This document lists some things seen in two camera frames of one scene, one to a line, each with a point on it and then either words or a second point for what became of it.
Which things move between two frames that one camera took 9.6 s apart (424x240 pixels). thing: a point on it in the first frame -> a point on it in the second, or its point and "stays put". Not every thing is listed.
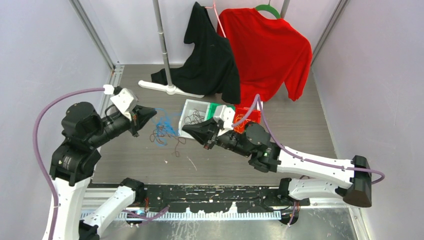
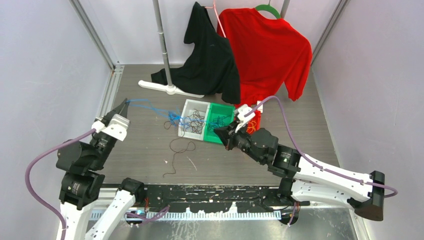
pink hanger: [213, 7] stays put
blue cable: [165, 128] -> [174, 115]
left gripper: [140, 115] -> [123, 112]
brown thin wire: [194, 118] stays put
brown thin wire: [171, 136] -> [191, 147]
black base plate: [216, 198] stays put
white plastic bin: [194, 111] stays put
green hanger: [268, 7] stays put
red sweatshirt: [267, 53] stays put
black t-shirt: [211, 69] stays put
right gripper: [201, 131] -> [228, 135]
